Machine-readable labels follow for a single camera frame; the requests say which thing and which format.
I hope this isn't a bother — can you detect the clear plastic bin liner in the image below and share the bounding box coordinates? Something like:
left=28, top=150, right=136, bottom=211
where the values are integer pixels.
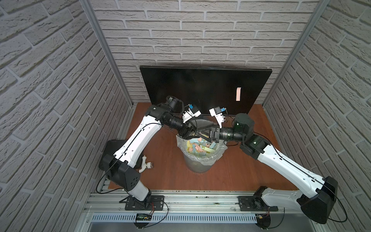
left=176, top=134, right=228, bottom=166

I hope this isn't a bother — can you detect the mesh waste bin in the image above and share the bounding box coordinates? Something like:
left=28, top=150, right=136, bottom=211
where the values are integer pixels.
left=182, top=136, right=224, bottom=174

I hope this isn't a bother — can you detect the pink sticky note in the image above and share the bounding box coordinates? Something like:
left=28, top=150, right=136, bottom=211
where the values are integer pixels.
left=236, top=87, right=241, bottom=102

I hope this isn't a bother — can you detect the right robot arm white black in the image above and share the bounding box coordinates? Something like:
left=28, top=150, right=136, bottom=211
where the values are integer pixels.
left=210, top=112, right=338, bottom=224

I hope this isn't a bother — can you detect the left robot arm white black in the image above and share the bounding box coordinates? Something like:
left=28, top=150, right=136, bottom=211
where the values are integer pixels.
left=99, top=96, right=201, bottom=203

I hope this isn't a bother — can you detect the pile of coloured sticky notes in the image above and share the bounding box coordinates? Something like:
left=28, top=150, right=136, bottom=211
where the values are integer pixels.
left=186, top=138, right=216, bottom=157

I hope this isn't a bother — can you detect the black AOC monitor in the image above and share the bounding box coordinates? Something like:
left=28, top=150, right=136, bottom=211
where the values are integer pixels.
left=140, top=66, right=272, bottom=115

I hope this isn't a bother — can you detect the white plastic pipe fitting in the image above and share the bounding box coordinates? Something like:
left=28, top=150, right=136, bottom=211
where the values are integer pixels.
left=138, top=156, right=153, bottom=173

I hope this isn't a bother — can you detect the right small electronics board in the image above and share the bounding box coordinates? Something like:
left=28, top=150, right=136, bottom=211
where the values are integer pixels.
left=255, top=214, right=271, bottom=230

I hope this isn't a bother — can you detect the small electronics board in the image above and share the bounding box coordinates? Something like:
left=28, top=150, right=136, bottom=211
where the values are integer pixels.
left=255, top=214, right=271, bottom=230
left=134, top=213, right=153, bottom=229

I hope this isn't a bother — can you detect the left small electronics board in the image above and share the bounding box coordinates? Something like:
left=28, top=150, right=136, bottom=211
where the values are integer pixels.
left=134, top=213, right=153, bottom=229

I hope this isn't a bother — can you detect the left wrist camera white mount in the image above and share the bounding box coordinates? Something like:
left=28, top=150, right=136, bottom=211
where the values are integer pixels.
left=182, top=104, right=201, bottom=123

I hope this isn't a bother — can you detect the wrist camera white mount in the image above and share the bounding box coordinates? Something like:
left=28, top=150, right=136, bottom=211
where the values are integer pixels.
left=209, top=107, right=227, bottom=129
left=182, top=104, right=201, bottom=123

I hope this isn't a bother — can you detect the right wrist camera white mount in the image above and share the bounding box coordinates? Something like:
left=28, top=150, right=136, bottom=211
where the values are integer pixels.
left=209, top=107, right=227, bottom=129

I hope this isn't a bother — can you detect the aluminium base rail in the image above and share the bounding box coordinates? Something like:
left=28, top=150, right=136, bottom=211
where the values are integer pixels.
left=73, top=189, right=331, bottom=232

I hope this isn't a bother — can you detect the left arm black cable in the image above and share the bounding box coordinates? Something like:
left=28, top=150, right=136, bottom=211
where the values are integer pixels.
left=95, top=122, right=180, bottom=194

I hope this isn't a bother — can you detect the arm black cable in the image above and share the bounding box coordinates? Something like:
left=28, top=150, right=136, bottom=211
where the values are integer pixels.
left=95, top=122, right=180, bottom=194
left=254, top=131, right=348, bottom=223

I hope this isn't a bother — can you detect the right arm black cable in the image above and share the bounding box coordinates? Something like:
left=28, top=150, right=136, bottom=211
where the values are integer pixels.
left=254, top=131, right=348, bottom=223

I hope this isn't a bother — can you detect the aluminium corner frame post left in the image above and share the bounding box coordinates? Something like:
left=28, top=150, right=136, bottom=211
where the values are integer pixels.
left=80, top=0, right=134, bottom=108

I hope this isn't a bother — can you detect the aluminium corner frame post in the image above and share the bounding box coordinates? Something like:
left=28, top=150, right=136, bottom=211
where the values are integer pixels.
left=262, top=0, right=330, bottom=108
left=80, top=0, right=134, bottom=108

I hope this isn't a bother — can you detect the aluminium corner frame post right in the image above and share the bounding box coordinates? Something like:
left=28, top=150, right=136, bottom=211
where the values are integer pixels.
left=262, top=0, right=330, bottom=108

